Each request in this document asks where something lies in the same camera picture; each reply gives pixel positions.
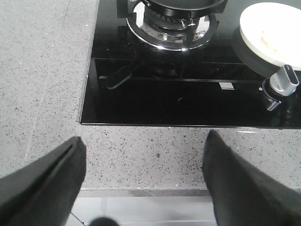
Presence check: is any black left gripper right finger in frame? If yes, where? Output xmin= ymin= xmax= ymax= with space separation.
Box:
xmin=202 ymin=130 xmax=301 ymax=226

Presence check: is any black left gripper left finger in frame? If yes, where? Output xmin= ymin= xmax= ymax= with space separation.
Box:
xmin=0 ymin=137 xmax=87 ymax=226

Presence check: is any white plate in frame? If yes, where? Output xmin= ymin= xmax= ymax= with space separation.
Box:
xmin=239 ymin=2 xmax=301 ymax=71

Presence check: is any black frying pan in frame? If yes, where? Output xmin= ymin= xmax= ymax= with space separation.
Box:
xmin=143 ymin=0 xmax=227 ymax=11

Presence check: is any fried egg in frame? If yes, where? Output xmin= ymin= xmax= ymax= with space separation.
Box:
xmin=261 ymin=30 xmax=301 ymax=60

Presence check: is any black glass cooktop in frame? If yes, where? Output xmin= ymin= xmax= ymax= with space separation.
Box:
xmin=80 ymin=0 xmax=301 ymax=129

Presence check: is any silver stove knob left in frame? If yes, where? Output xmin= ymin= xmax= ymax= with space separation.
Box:
xmin=262 ymin=65 xmax=300 ymax=98

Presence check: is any black gas burner left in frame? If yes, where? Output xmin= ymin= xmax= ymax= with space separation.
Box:
xmin=144 ymin=6 xmax=197 ymax=31

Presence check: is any black pan support left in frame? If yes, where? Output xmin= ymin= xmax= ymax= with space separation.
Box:
xmin=116 ymin=0 xmax=228 ymax=51

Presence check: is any wire pan trivet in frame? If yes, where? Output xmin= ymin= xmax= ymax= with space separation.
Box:
xmin=131 ymin=1 xmax=199 ymax=31

